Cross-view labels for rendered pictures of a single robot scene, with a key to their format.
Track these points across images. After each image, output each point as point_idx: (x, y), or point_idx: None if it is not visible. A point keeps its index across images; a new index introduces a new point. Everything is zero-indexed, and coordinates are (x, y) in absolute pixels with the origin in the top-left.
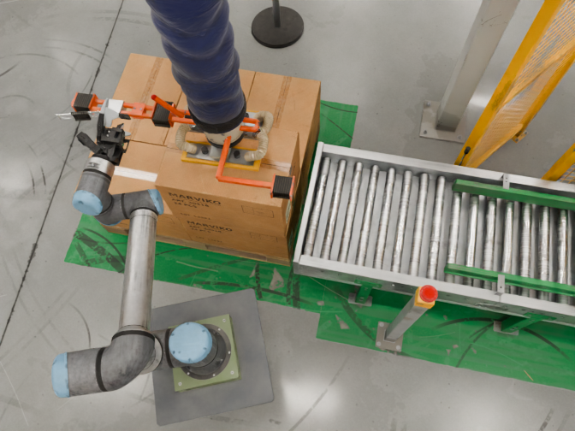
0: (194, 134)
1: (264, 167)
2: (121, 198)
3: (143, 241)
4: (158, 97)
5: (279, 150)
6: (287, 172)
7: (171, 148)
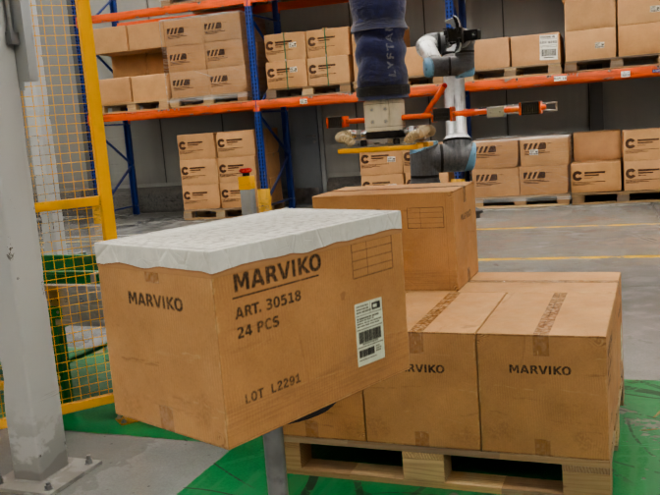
0: (431, 189)
1: (356, 190)
2: (449, 56)
3: (427, 51)
4: (440, 87)
5: (337, 192)
6: (332, 191)
7: (458, 186)
